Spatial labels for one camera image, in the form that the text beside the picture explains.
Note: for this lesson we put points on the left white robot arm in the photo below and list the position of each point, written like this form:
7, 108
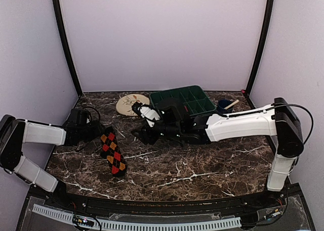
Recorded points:
16, 132

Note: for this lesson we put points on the black orange argyle sock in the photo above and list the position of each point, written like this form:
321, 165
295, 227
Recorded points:
111, 153

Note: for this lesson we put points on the right black frame post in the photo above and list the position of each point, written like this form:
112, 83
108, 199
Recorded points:
260, 47

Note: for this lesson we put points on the black frame post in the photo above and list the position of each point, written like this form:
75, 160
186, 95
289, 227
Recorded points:
65, 46
260, 47

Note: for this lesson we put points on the beige floral plate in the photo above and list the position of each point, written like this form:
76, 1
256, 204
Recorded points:
124, 105

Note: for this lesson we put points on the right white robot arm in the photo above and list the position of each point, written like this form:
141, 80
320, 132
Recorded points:
277, 119

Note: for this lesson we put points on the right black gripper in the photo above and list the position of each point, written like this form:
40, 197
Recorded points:
146, 135

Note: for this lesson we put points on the black front rail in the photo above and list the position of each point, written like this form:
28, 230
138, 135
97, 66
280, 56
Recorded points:
246, 205

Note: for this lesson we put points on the white slotted cable duct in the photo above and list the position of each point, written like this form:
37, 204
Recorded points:
127, 222

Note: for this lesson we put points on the left black frame post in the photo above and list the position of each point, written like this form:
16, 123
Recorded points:
65, 46

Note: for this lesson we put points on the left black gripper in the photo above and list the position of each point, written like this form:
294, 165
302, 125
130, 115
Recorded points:
97, 129

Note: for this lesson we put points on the small circuit board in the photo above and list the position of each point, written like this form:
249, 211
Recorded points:
82, 221

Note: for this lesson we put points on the wooden stick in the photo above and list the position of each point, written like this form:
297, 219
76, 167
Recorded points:
231, 105

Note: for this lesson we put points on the green compartment tray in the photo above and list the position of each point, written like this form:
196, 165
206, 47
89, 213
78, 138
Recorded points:
193, 97

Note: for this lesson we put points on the dark blue mug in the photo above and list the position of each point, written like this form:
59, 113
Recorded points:
221, 106

